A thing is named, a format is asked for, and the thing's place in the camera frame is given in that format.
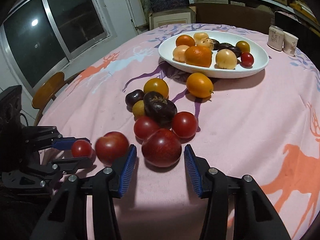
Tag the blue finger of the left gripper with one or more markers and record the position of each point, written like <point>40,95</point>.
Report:
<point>64,166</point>
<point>61,144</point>

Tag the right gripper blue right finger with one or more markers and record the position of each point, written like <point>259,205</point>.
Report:
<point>254,215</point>

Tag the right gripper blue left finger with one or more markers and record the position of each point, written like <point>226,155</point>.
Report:
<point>65,216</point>

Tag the small red tomato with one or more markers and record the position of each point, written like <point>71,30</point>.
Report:
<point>81,148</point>

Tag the large red plum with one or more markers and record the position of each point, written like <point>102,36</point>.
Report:
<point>162,149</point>

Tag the pale yellow round fruit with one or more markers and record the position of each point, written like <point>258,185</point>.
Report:
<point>179,53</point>

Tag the large yellow apple fruit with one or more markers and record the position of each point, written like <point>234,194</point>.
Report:
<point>226,59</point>

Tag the small orange mandarin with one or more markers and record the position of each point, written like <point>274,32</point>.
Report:
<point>185,40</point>

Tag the large orange mandarin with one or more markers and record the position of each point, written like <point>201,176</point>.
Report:
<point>198,56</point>

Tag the yellow tomato front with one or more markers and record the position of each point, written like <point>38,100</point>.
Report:
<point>243,46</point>

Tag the dark water chestnut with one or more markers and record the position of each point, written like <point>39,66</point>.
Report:
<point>236,50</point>
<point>216,44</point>

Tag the red cherry tomato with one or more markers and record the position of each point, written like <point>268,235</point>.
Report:
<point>184,125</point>
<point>247,59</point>

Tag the wooden chair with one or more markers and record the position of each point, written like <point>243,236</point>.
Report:
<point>48,92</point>

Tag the small olive yellow fruit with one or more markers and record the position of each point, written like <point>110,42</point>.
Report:
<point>138,109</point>

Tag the dark purple small fruit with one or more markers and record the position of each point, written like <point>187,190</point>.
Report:
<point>133,97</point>

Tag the pink deer tablecloth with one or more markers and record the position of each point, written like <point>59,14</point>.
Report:
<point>266,125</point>

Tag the yellow orange tomato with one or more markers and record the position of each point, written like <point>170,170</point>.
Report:
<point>157,85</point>

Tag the aluminium sliding window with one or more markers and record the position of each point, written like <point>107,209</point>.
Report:
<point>41,37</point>

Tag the red cherry tomato in plate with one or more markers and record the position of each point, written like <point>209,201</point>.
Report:
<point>247,59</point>

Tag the white oval plate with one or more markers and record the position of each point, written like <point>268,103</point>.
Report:
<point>260,57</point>

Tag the yellow fruit in plate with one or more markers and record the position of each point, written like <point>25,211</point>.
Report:
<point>198,37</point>

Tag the pink drink can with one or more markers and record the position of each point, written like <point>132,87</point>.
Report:
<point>275,38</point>

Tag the pink paper cup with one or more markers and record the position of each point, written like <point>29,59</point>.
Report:
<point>290,44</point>

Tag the framed picture board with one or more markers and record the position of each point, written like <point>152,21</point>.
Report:
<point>183,15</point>

